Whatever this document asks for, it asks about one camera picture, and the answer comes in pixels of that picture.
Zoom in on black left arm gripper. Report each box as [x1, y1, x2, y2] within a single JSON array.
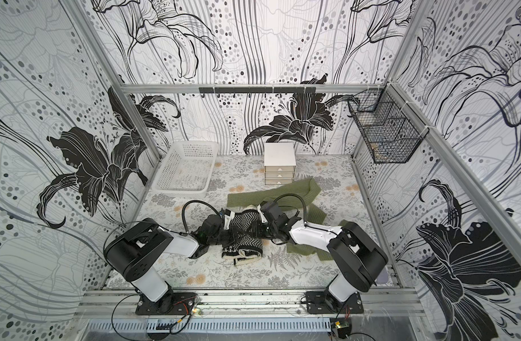
[[208, 225, 250, 249]]

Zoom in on black white patterned knit scarf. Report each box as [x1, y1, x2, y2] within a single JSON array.
[[222, 206, 263, 267]]

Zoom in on white plastic perforated basket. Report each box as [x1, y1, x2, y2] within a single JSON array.
[[151, 141, 219, 199]]

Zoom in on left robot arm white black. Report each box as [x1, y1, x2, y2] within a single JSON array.
[[103, 214, 237, 315]]

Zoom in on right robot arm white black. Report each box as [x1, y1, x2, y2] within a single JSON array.
[[257, 201, 388, 315]]

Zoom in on green knit scarf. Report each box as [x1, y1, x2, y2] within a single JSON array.
[[225, 178, 351, 261]]

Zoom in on white small drawer box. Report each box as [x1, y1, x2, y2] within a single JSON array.
[[264, 142, 297, 186]]

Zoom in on small black electronics box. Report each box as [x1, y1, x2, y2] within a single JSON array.
[[329, 319, 351, 340]]

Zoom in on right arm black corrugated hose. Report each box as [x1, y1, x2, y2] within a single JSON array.
[[272, 192, 309, 223]]

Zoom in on white slotted cable duct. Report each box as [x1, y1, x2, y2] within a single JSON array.
[[86, 318, 331, 333]]

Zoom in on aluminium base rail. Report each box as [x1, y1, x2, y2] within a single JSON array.
[[75, 286, 427, 318]]

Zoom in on black wire wall basket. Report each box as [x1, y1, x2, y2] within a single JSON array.
[[347, 88, 422, 164]]

